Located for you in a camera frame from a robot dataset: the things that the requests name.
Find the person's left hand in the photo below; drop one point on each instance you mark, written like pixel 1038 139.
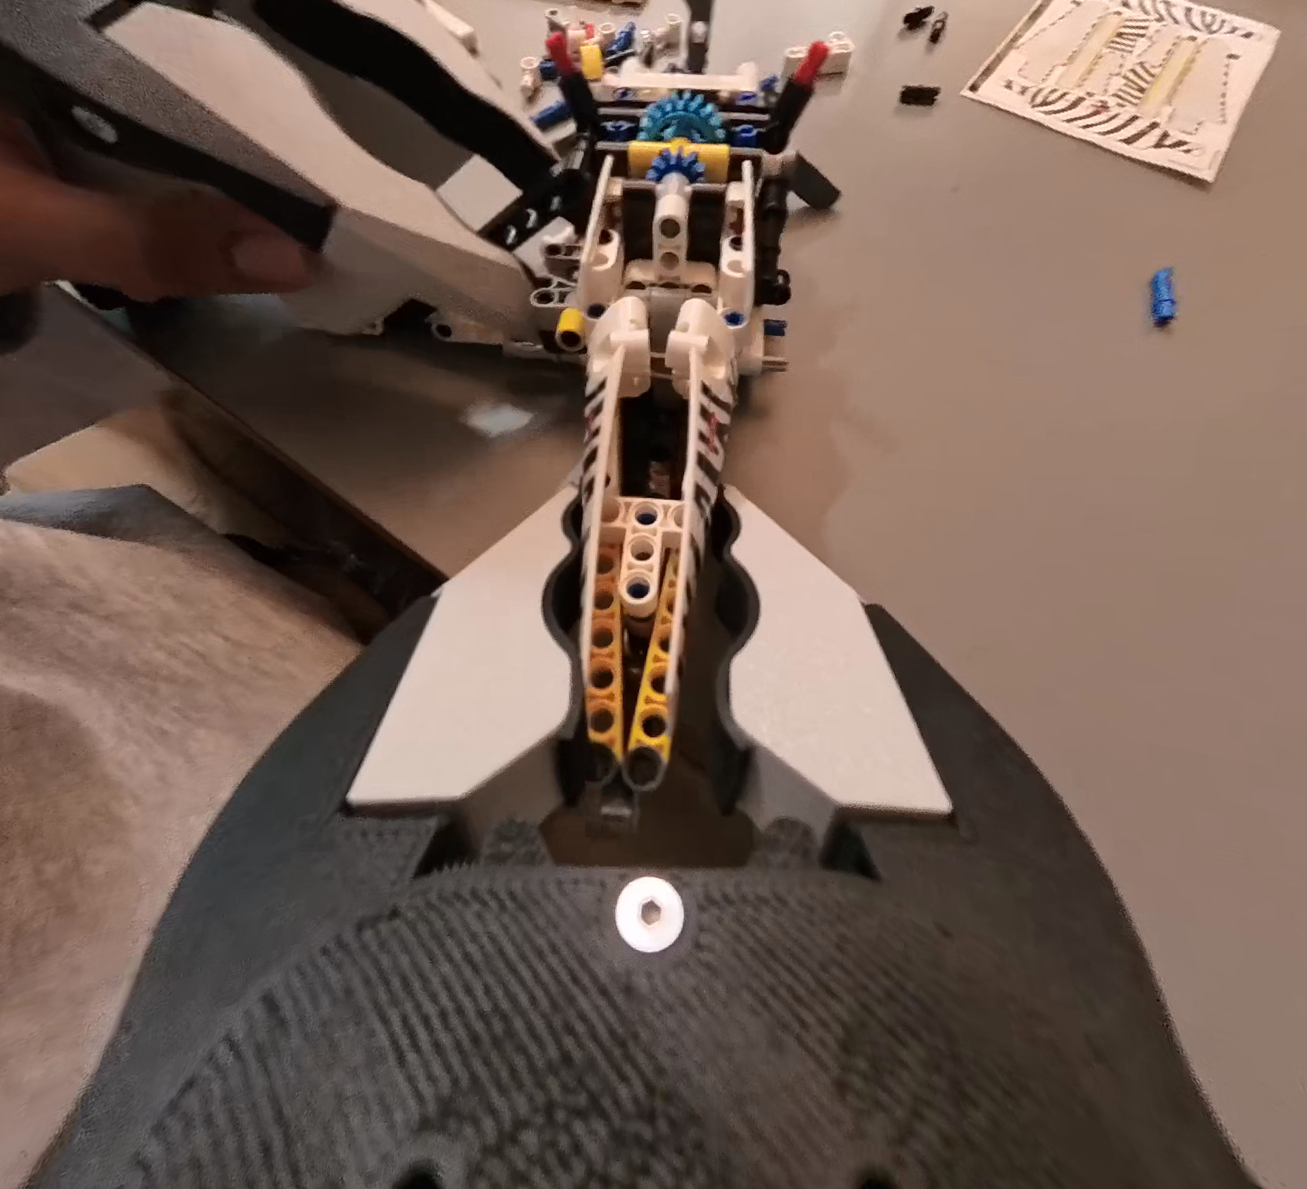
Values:
pixel 130 239

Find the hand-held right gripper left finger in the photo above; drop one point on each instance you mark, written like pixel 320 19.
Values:
pixel 459 701

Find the person's grey clothed body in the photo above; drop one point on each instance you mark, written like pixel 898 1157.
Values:
pixel 151 802

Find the small blue lego pin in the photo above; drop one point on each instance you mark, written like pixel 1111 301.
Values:
pixel 1164 296

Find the pile of small lego pieces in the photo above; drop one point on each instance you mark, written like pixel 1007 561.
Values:
pixel 591 60

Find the zebra striped lego model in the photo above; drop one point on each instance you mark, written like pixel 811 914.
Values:
pixel 674 228

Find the zebra striped sticker sheet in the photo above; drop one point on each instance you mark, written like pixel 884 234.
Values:
pixel 1126 65

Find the white short lego bar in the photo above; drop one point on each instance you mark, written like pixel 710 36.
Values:
pixel 450 23

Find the black short lego pin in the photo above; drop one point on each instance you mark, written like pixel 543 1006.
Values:
pixel 939 26
pixel 920 95
pixel 920 14

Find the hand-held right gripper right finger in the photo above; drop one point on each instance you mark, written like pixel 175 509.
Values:
pixel 837 701

